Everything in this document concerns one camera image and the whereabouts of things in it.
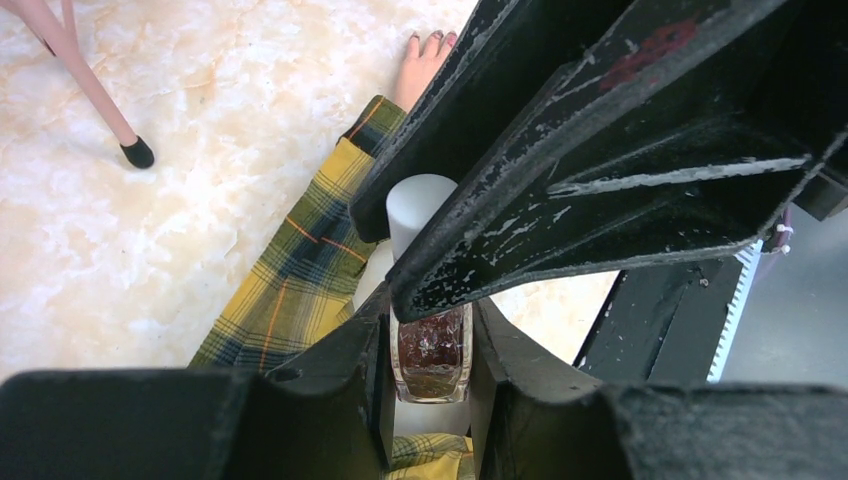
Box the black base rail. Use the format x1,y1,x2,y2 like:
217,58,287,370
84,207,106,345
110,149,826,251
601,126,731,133
573,240,767,384

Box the mannequin hand painted nails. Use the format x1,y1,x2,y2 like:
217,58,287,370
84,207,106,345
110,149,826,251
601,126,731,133
390,30,459,113

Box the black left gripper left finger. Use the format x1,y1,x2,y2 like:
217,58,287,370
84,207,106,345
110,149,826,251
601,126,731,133
1,286,394,479

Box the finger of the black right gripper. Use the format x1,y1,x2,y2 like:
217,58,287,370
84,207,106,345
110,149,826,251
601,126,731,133
348,1,629,243
389,1,847,322

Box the nail polish bottle white cap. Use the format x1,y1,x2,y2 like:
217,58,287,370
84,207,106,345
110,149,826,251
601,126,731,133
386,174,473,404

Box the yellow plaid shirt sleeve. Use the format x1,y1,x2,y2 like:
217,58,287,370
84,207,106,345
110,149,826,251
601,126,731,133
192,95,475,479

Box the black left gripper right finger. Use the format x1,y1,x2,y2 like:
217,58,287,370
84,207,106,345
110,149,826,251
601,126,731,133
469,300,847,479

